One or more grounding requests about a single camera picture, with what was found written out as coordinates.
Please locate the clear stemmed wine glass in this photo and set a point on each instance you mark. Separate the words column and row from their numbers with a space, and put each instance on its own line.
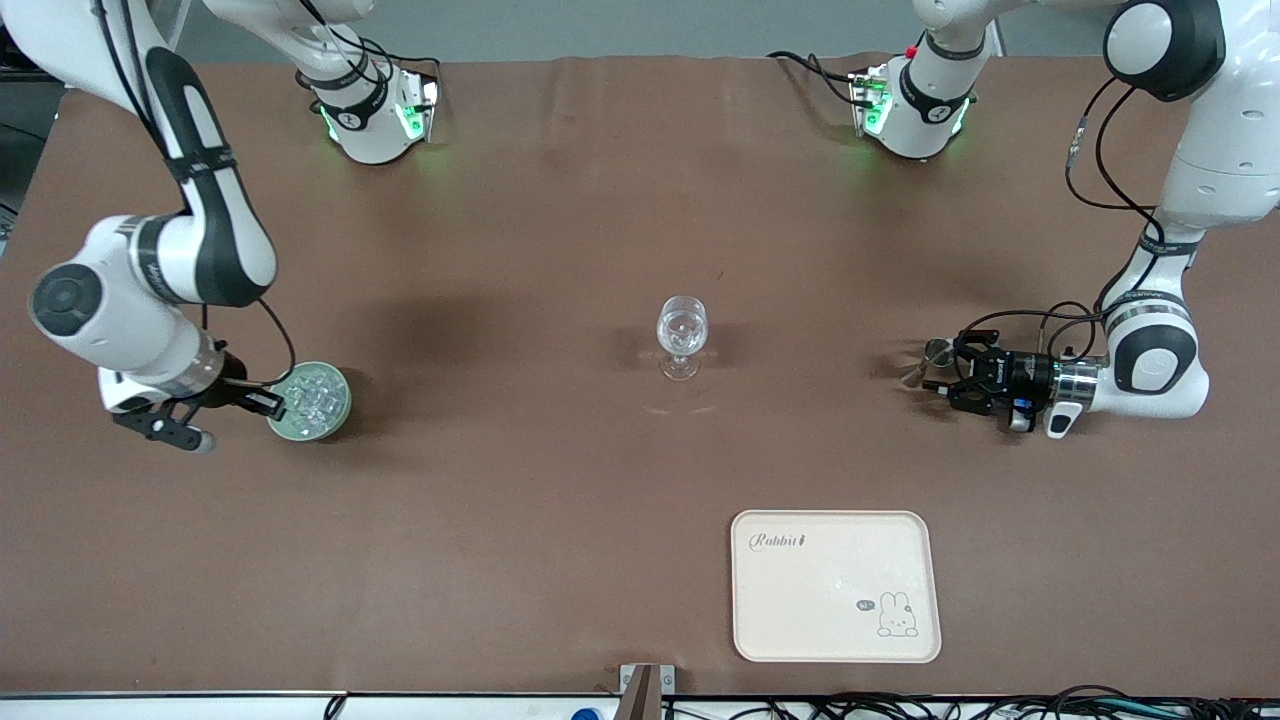
column 682, row 330

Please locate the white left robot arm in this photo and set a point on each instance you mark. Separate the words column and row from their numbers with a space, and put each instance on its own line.
column 1220, row 170

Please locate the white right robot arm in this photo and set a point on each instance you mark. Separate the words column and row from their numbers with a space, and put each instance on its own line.
column 120, row 320

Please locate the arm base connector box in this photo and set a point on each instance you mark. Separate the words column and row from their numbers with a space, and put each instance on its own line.
column 868, row 100
column 422, row 105

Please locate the brown table cover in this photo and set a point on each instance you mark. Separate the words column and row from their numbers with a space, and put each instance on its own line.
column 500, row 250

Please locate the cream rabbit print tray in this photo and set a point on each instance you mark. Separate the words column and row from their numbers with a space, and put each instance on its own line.
column 835, row 590

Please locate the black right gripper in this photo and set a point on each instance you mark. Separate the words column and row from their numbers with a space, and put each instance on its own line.
column 231, row 389

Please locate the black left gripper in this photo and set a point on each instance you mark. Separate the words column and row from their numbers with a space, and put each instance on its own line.
column 1023, row 374

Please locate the steel double jigger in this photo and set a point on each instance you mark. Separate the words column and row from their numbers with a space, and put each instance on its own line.
column 935, row 352

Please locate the green ceramic bowl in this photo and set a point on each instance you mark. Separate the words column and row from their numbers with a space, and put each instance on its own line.
column 340, row 425

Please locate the heap of clear ice cubes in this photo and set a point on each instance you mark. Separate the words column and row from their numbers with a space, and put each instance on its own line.
column 315, row 400

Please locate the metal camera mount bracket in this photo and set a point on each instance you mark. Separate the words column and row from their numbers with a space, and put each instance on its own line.
column 645, row 695

